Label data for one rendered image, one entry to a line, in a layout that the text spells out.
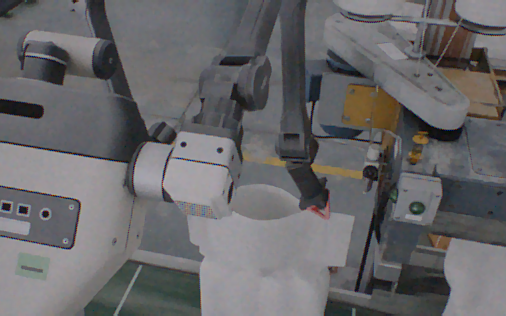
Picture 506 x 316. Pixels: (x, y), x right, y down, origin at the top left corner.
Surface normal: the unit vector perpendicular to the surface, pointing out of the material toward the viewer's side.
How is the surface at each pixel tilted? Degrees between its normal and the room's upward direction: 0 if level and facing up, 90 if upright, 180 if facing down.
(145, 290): 0
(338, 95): 90
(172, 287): 0
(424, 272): 90
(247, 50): 24
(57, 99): 50
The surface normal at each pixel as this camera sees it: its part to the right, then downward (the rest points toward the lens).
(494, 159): 0.03, -0.78
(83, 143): -0.15, -0.04
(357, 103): -0.22, 0.60
